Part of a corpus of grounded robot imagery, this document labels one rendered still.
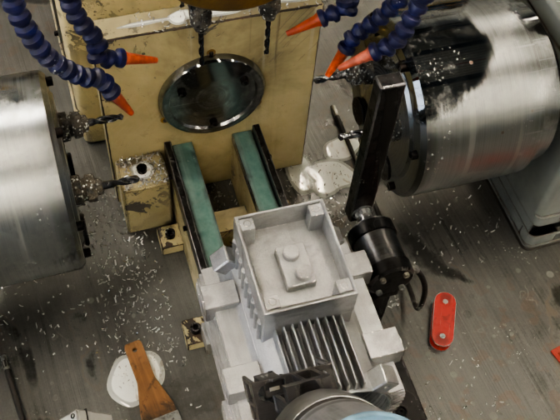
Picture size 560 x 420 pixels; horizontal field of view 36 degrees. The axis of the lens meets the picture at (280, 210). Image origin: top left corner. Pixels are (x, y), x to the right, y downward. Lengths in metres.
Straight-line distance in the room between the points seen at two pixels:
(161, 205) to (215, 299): 0.35
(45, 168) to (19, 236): 0.08
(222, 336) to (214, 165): 0.45
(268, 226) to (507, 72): 0.36
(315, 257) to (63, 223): 0.28
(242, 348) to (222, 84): 0.40
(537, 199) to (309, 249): 0.47
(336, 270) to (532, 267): 0.51
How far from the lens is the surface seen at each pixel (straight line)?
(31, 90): 1.01
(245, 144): 1.25
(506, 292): 1.32
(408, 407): 1.14
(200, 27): 0.92
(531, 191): 1.30
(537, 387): 1.27
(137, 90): 1.15
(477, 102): 1.08
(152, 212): 1.27
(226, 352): 0.92
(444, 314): 1.26
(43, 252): 1.00
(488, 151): 1.11
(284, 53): 1.17
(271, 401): 0.75
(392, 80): 0.90
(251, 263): 0.88
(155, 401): 1.18
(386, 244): 1.03
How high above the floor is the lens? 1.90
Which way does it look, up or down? 56 degrees down
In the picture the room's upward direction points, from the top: 6 degrees clockwise
